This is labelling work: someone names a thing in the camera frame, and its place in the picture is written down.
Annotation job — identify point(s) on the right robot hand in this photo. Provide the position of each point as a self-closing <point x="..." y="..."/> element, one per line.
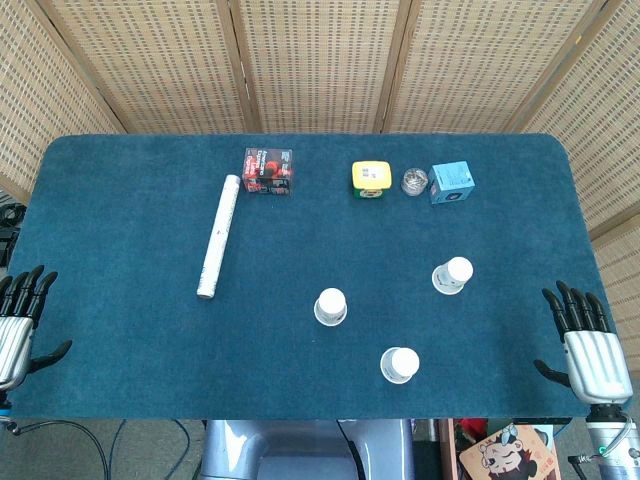
<point x="597" y="365"/>

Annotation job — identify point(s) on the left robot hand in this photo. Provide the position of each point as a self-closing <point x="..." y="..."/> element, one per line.
<point x="15" y="335"/>

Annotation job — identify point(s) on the white paper cup blue flower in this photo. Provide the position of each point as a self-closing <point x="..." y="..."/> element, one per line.
<point x="400" y="364"/>
<point x="452" y="276"/>

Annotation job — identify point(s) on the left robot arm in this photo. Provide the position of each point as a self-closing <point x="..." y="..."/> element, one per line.
<point x="3" y="402"/>

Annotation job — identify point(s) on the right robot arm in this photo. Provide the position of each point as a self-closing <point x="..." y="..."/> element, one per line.
<point x="607" y="442"/>

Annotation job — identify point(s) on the white paper cup fern print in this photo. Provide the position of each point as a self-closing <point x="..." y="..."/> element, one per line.
<point x="330" y="306"/>

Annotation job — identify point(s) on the dark blue felt table mat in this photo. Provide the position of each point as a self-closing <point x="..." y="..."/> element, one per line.
<point x="150" y="340"/>

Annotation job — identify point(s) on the white plastic wrap roll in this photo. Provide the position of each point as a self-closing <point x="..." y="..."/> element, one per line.
<point x="218" y="235"/>

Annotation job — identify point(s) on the light blue cardboard box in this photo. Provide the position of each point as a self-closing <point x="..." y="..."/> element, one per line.
<point x="451" y="182"/>

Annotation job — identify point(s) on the woven rattan screen panel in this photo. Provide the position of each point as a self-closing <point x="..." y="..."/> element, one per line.
<point x="45" y="100"/>
<point x="475" y="65"/>
<point x="150" y="65"/>
<point x="600" y="125"/>
<point x="320" y="65"/>

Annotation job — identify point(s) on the clear round plastic container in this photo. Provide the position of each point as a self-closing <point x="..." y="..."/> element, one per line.
<point x="415" y="181"/>

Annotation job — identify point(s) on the green tub yellow lid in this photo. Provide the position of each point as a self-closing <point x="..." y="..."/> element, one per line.
<point x="371" y="176"/>

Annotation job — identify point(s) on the clear box red black items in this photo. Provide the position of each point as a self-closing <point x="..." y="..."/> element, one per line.
<point x="267" y="172"/>

